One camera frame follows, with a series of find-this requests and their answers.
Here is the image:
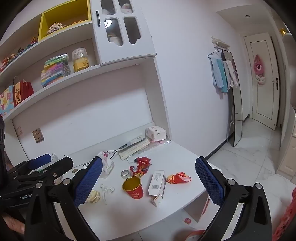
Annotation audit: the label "red patterned cloth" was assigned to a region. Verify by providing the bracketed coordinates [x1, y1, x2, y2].
[272, 186, 296, 241]

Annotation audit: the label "stack of colourful boxes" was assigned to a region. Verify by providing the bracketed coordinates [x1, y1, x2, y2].
[40, 53, 71, 88]

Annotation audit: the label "red gift bag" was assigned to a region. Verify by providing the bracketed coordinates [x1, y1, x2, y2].
[13, 76, 35, 107]

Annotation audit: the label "white glazed cabinet door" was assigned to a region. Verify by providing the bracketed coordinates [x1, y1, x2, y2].
[90, 0, 157, 66]

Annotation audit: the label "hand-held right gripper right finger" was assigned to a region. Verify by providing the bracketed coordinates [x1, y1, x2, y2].
[195, 156, 273, 241]

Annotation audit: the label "stack of booklets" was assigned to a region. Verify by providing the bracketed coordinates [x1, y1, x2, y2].
[117, 137, 151, 160]

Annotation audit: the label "white block model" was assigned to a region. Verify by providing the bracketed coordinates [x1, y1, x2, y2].
[47, 22, 66, 35]

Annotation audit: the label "black cable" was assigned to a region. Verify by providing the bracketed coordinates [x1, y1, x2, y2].
[82, 149, 118, 168]

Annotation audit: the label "white plush toy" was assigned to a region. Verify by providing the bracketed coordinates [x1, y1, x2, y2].
[107, 32, 122, 45]
[119, 2, 133, 13]

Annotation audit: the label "hanging clothes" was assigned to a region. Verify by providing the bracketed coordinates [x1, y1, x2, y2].
[208, 50, 238, 93]

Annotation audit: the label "white tissue pack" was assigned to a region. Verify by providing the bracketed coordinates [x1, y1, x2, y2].
[145, 126, 166, 142]

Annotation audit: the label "white string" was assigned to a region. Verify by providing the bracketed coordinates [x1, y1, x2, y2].
[100, 184, 115, 204]

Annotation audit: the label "person's left hand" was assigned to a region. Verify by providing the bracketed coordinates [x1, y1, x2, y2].
[1, 213, 25, 232]

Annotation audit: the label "clear plastic bag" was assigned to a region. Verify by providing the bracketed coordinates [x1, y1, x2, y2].
[139, 139, 173, 154]

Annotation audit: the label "red gold paper cup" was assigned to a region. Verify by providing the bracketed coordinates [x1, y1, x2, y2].
[122, 176, 144, 200]

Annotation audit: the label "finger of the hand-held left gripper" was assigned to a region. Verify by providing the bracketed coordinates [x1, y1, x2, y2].
[8, 156, 73, 184]
[14, 153, 52, 172]

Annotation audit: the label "cream cabinet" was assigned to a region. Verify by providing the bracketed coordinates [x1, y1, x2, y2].
[276, 109, 296, 186]

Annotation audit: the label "white cardboard carton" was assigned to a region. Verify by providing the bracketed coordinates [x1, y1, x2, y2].
[148, 170, 166, 207]

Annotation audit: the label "crumpled yellowish tissue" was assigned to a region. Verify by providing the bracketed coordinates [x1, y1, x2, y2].
[87, 189, 101, 204]

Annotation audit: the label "yellow cubby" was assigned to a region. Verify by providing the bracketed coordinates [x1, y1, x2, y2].
[38, 0, 91, 42]

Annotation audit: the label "white wall hook rack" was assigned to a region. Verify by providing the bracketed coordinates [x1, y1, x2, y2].
[211, 36, 230, 50]

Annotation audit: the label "red yellow crumpled wrapper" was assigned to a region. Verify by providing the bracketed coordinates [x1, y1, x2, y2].
[166, 172, 192, 184]

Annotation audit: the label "crumpled printed tissue pack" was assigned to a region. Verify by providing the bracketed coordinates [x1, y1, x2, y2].
[99, 155, 115, 178]

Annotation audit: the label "row of small block models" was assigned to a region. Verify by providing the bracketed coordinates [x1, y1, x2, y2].
[0, 37, 38, 70]

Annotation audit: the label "black framed standing mirror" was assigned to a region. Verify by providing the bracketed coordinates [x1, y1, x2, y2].
[222, 50, 243, 147]

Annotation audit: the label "pink plush door ornament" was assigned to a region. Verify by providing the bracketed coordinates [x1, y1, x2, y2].
[253, 54, 266, 86]

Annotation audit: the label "colourful printed box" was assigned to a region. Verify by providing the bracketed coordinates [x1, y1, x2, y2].
[0, 85, 15, 115]

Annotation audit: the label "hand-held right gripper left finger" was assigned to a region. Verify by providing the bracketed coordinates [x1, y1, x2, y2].
[24, 156, 104, 241]

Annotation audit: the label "yellow glass jar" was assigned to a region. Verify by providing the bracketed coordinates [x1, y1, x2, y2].
[72, 47, 90, 72]

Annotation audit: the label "red snack bag white label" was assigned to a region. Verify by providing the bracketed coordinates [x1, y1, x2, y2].
[129, 165, 146, 178]

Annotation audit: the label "pink comb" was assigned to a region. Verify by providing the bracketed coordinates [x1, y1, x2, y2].
[148, 139, 163, 149]

